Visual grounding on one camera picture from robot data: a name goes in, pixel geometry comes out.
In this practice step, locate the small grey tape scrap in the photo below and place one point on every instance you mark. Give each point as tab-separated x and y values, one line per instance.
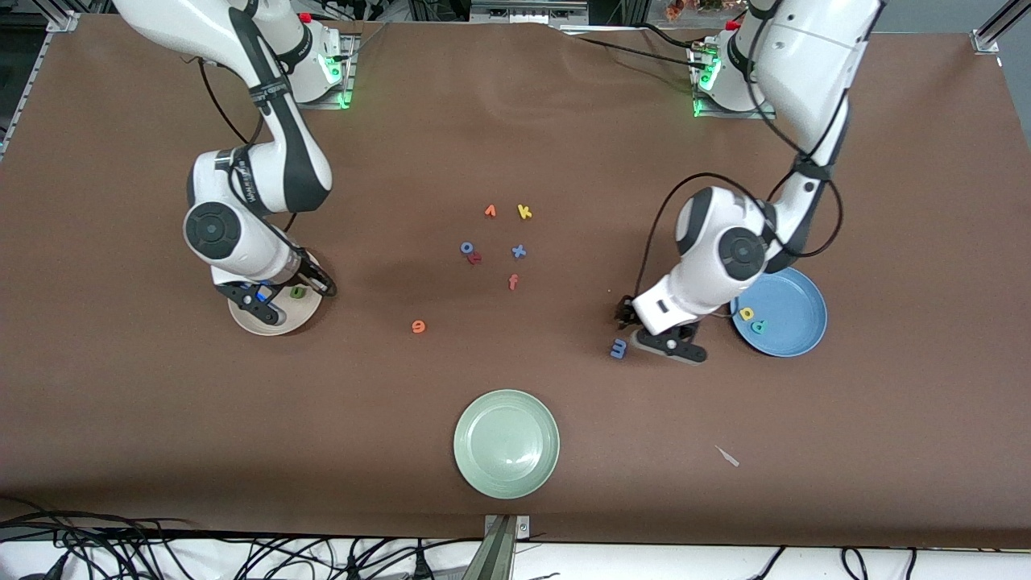
729	457

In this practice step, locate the brown table mat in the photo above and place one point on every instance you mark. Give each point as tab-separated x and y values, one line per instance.
564	145

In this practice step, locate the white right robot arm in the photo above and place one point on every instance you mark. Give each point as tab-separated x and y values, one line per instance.
225	229

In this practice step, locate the orange background object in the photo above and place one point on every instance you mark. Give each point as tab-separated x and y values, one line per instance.
675	10

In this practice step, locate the grey power strip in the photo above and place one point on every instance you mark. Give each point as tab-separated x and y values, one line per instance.
523	12

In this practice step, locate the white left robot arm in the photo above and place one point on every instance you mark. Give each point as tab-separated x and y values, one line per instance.
741	254

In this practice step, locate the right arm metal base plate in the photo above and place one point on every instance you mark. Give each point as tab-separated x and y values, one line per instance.
352	56

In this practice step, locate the aluminium profile post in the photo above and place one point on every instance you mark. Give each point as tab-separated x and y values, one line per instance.
987	40

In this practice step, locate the beige plate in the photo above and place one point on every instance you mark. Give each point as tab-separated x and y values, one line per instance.
302	318

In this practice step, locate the blue plate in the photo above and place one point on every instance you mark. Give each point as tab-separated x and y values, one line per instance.
793	322

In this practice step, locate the pale green plate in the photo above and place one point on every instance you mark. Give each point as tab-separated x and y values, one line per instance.
507	443

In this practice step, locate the aluminium table edge rail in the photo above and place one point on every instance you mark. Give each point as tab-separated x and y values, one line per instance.
32	89

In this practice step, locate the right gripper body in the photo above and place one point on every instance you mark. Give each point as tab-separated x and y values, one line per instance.
316	278

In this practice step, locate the blue foam letter m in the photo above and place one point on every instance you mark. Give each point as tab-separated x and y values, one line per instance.
619	349

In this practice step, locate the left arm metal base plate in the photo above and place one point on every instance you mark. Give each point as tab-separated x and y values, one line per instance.
737	114

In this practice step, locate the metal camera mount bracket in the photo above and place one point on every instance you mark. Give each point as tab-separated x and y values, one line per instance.
501	556

